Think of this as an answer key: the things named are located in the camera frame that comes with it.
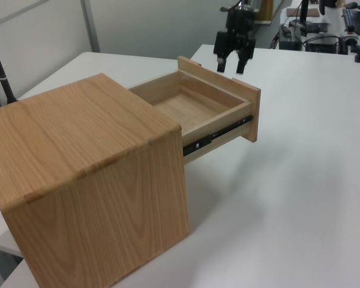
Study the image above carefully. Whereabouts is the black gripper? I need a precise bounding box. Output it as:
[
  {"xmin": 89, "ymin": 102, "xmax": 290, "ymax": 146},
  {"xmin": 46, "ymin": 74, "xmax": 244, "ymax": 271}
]
[{"xmin": 214, "ymin": 28, "xmax": 257, "ymax": 75}]

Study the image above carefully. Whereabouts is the light wooden drawer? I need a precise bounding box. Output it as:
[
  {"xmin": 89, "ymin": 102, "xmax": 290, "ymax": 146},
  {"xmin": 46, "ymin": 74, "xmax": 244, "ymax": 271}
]
[{"xmin": 127, "ymin": 55, "xmax": 262, "ymax": 165}]

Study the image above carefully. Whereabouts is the black metal drawer slide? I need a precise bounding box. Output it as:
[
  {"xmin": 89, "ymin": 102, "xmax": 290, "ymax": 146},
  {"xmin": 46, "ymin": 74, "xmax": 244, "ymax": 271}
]
[{"xmin": 182, "ymin": 114, "xmax": 254, "ymax": 157}]

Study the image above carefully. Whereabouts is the beige wooden board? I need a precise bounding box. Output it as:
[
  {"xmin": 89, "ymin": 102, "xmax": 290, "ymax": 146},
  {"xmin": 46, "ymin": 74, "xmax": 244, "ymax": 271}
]
[{"xmin": 254, "ymin": 0, "xmax": 281, "ymax": 25}]

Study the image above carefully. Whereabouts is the grey electronics box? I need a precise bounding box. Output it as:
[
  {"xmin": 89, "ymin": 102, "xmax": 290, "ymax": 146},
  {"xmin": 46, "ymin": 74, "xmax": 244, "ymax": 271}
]
[{"xmin": 279, "ymin": 24, "xmax": 302, "ymax": 50}]

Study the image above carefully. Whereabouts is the black monitor stand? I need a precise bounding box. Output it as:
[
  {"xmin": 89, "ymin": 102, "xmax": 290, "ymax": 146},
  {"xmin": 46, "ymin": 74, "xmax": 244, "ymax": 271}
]
[{"xmin": 296, "ymin": 0, "xmax": 320, "ymax": 34}]

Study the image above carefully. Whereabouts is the black electronics box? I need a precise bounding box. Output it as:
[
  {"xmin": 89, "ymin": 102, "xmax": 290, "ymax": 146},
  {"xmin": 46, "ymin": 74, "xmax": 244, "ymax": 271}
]
[{"xmin": 305, "ymin": 35, "xmax": 340, "ymax": 53}]

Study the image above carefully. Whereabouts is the brown flat board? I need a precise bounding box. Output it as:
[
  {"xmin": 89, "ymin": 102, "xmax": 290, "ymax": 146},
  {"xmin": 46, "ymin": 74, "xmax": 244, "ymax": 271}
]
[{"xmin": 285, "ymin": 8, "xmax": 320, "ymax": 17}]

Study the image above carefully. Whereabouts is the black computer keyboard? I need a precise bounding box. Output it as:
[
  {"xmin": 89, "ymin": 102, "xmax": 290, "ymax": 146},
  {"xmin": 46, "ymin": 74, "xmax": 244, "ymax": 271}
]
[{"xmin": 341, "ymin": 8, "xmax": 360, "ymax": 34}]

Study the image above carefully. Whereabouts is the light wooden cabinet box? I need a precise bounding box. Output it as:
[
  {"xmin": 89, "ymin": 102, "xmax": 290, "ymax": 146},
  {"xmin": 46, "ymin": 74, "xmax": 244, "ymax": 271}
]
[{"xmin": 0, "ymin": 72, "xmax": 190, "ymax": 288}]

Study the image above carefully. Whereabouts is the grey partition frame post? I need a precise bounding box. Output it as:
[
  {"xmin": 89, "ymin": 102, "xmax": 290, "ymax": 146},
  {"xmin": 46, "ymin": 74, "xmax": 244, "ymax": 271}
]
[{"xmin": 80, "ymin": 0, "xmax": 101, "ymax": 53}]

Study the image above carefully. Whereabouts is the black camera stand pole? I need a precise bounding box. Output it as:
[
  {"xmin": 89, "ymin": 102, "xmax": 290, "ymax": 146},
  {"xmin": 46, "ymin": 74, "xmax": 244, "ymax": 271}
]
[{"xmin": 0, "ymin": 25, "xmax": 19, "ymax": 104}]

